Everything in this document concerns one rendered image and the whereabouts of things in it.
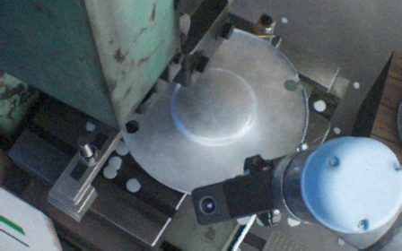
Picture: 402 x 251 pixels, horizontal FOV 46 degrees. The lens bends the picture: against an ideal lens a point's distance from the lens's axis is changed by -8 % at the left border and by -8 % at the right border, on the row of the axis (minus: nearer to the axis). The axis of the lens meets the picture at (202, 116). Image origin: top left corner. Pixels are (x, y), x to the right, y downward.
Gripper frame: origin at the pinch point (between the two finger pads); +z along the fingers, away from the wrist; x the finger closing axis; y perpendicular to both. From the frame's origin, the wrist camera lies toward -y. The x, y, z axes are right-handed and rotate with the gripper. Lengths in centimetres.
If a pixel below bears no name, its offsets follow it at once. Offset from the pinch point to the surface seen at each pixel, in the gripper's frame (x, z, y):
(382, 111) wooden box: 6, 49, 50
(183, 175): 4.6, 2.9, -7.7
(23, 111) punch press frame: 22.3, 16.8, -31.0
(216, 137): 8.5, 3.6, -1.5
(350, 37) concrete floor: 36, 96, 72
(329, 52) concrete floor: 32, 95, 61
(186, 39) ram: 19.6, -12.4, -4.4
